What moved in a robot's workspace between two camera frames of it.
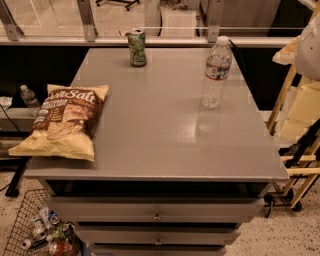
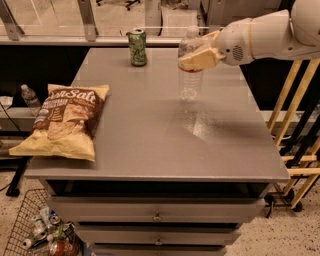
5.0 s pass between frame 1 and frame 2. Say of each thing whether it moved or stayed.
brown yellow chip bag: stayed
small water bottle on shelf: stayed
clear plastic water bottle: moved
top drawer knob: stayed
